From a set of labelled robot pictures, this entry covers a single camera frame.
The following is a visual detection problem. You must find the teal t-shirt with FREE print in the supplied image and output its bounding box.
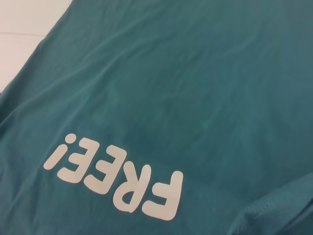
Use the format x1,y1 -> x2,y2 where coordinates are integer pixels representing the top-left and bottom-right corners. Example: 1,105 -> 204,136
0,0 -> 313,235

